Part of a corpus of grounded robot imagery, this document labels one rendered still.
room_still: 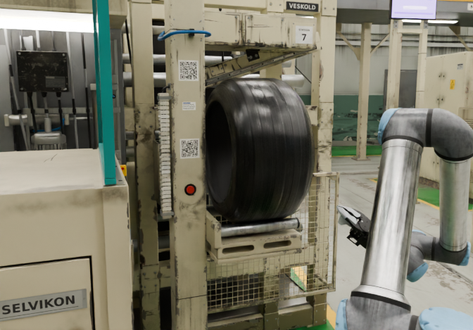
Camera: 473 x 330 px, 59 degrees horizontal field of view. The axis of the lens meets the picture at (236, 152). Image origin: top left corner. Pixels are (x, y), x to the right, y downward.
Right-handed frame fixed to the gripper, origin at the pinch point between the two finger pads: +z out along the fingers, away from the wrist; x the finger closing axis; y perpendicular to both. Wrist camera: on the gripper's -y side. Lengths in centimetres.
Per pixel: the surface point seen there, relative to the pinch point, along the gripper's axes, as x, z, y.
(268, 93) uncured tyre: 5, 46, -18
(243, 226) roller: -17.1, 24.0, 23.2
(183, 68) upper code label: -8, 76, -13
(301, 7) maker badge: 96, 75, -17
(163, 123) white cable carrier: -20, 70, 4
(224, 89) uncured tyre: 1, 61, -10
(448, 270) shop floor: 169, -120, 119
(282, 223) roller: -5.3, 12.8, 20.6
